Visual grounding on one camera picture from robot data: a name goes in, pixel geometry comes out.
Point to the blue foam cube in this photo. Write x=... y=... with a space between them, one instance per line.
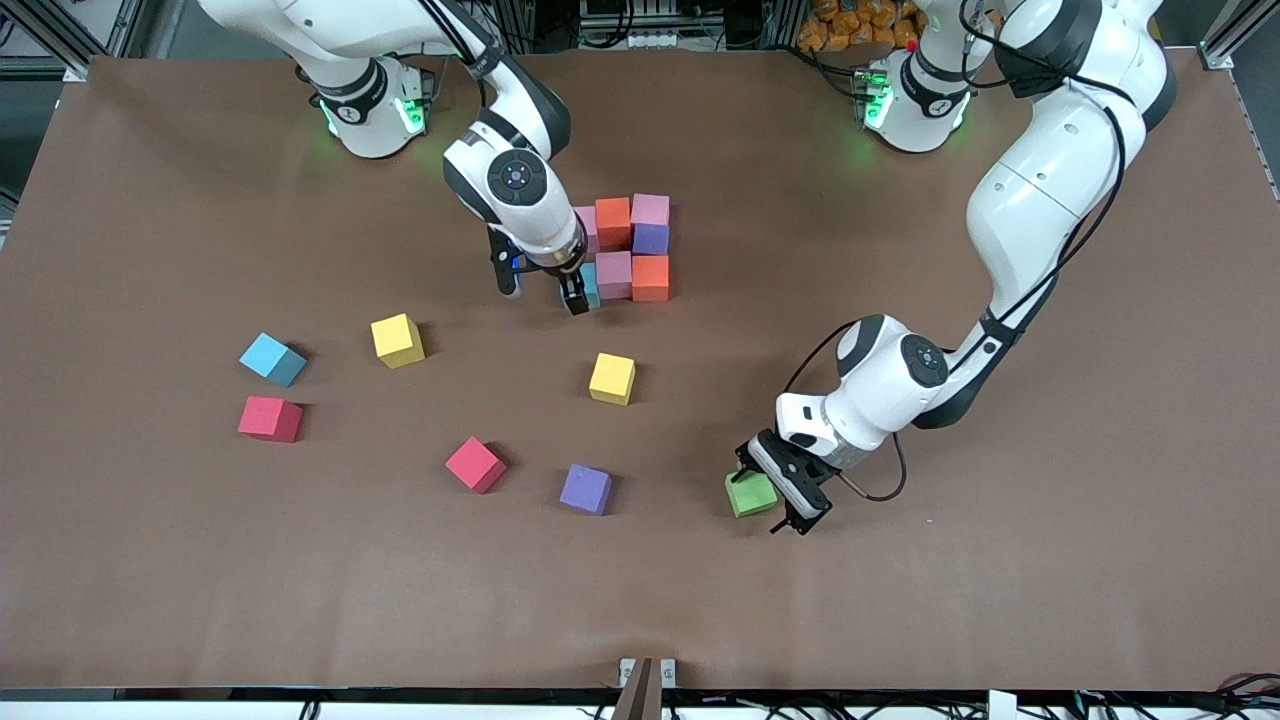
x=593 y=285
x=268 y=356

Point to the green foam cube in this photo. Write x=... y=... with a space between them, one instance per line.
x=750 y=496

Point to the pink foam cube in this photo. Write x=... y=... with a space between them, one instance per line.
x=650 y=208
x=615 y=275
x=590 y=225

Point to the orange foam cube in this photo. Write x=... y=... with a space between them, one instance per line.
x=612 y=222
x=650 y=277

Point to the purple foam cube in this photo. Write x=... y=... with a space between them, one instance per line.
x=585 y=488
x=651 y=240

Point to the yellow foam cube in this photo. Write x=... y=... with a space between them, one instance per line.
x=612 y=377
x=397 y=340

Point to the red foam cube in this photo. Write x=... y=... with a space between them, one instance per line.
x=268 y=418
x=474 y=464

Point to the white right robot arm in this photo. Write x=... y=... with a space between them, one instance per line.
x=542 y=225

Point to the brown table cover sheet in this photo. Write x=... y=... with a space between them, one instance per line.
x=900 y=600

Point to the white power strip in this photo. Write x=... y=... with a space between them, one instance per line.
x=478 y=35

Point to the grey equipment rack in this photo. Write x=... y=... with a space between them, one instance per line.
x=640 y=15

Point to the orange snack bag pile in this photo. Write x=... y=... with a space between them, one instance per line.
x=850 y=25

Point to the small metal bracket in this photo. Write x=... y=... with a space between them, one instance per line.
x=627 y=672

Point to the brown camera post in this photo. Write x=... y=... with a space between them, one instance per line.
x=640 y=695

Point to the aluminium frame profile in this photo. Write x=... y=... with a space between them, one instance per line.
x=128 y=28
x=1235 y=30

